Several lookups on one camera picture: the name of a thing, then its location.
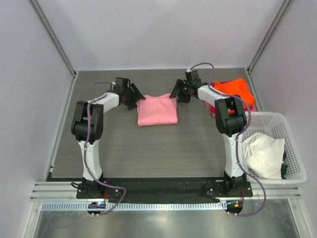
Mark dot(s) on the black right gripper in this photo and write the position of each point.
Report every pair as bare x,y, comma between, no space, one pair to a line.
179,85

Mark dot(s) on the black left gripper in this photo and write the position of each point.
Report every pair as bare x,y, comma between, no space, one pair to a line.
132,104

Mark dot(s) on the pink t shirt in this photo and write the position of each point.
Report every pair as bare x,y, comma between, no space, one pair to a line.
160,110

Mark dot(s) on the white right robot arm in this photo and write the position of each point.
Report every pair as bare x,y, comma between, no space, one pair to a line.
230,120

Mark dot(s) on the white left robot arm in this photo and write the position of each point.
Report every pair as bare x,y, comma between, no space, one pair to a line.
87,127

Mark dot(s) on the salmon folded t shirt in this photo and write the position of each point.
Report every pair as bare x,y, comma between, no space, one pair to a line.
250,107

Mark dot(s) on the orange folded t shirt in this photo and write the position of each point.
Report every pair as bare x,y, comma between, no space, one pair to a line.
237,89

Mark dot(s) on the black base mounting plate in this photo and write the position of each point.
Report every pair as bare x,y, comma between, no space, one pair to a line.
164,190

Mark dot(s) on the white t shirt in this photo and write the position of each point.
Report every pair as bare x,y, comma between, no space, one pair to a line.
264,155

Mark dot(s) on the dark green t shirt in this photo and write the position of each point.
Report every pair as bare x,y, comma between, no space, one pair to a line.
284,166

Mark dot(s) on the right aluminium frame post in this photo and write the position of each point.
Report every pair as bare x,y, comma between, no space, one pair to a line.
283,9

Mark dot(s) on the aluminium frame post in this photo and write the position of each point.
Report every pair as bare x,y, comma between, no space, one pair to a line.
50,32
283,9

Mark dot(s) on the left aluminium frame post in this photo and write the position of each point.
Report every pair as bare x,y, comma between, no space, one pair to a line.
50,32

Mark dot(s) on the white slotted cable duct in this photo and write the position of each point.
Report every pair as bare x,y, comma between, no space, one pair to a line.
99,206

